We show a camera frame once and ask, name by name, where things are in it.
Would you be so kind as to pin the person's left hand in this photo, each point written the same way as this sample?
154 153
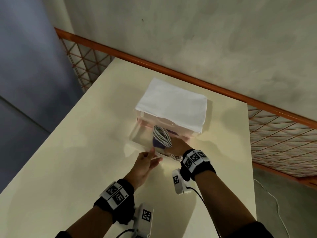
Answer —
143 166

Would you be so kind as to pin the person's right hand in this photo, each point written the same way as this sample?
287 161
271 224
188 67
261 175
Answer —
179 147

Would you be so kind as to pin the person's left forearm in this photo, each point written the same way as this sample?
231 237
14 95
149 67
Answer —
89 223

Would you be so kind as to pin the person's right forearm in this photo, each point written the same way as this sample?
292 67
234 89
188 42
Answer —
223 203

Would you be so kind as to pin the person's black shirt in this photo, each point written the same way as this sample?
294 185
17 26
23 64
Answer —
252 231

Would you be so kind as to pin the purple round sticker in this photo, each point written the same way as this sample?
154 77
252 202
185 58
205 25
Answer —
158 143

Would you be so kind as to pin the black marker wristband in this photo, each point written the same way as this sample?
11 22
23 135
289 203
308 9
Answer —
197 164
116 202

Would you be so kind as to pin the white folded cloth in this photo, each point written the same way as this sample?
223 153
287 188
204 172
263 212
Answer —
173 104

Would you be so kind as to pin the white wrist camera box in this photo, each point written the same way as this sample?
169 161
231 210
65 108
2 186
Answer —
144 223
178 182

